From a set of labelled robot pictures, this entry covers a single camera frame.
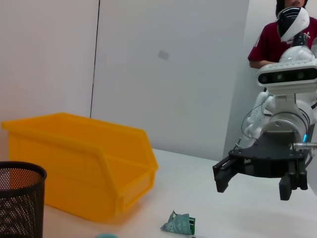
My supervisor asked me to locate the person in maroon shirt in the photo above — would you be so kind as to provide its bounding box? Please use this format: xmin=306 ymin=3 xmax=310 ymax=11
xmin=248 ymin=0 xmax=317 ymax=69

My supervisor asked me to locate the yellow plastic storage bin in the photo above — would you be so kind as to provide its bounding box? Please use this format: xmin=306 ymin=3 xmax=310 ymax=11
xmin=1 ymin=113 xmax=159 ymax=225

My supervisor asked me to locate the black mesh pen holder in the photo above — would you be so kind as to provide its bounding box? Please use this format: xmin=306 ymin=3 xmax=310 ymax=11
xmin=0 ymin=161 xmax=48 ymax=238

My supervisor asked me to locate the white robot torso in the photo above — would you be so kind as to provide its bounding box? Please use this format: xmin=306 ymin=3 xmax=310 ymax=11
xmin=278 ymin=32 xmax=317 ymax=65

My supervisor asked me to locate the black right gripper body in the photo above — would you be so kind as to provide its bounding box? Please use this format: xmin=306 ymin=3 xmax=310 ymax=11
xmin=227 ymin=131 xmax=306 ymax=178

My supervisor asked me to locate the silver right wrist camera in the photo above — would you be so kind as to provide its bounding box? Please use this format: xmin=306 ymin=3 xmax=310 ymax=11
xmin=257 ymin=61 xmax=317 ymax=102

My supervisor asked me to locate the white black robot head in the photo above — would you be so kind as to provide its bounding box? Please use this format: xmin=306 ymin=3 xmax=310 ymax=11
xmin=276 ymin=6 xmax=310 ymax=42

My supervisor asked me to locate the thin wire on right arm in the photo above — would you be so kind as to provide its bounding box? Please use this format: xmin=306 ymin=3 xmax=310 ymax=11
xmin=241 ymin=103 xmax=271 ymax=140

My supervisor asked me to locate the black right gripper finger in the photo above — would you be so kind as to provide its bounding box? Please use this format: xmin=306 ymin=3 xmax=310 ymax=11
xmin=212 ymin=156 xmax=246 ymax=193
xmin=278 ymin=160 xmax=309 ymax=201

